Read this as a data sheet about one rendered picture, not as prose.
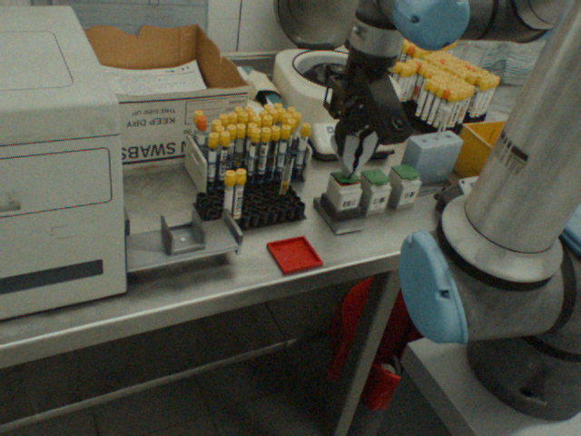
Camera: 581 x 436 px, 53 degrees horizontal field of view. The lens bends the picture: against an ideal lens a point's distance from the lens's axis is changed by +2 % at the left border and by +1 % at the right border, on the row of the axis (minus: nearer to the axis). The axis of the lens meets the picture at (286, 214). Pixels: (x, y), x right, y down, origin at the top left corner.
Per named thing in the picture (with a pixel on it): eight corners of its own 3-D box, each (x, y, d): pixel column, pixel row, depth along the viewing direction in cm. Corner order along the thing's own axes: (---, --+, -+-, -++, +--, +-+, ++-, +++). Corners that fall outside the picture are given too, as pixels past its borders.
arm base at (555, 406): (615, 408, 71) (657, 356, 65) (511, 431, 66) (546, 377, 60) (540, 315, 82) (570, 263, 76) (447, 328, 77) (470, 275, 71)
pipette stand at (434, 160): (411, 197, 109) (427, 152, 102) (390, 176, 113) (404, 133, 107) (451, 188, 113) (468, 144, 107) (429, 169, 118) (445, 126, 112)
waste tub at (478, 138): (486, 204, 110) (506, 160, 104) (446, 165, 120) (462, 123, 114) (539, 196, 115) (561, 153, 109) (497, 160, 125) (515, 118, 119)
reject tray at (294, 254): (283, 274, 87) (284, 271, 86) (265, 246, 91) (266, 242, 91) (322, 266, 90) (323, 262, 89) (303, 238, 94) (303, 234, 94)
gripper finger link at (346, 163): (334, 161, 98) (345, 113, 93) (351, 181, 94) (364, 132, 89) (319, 163, 97) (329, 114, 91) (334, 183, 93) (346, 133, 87)
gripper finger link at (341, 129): (353, 150, 93) (365, 101, 87) (359, 155, 91) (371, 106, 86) (328, 153, 91) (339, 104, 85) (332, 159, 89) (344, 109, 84)
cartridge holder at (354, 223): (336, 235, 96) (339, 218, 94) (312, 203, 102) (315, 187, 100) (363, 230, 98) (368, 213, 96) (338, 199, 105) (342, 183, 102)
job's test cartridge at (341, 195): (335, 220, 97) (342, 190, 93) (322, 203, 100) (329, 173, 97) (355, 216, 99) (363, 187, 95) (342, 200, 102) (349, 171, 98)
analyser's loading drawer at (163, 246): (98, 284, 77) (96, 255, 74) (89, 252, 82) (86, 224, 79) (241, 254, 86) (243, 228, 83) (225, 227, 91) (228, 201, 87)
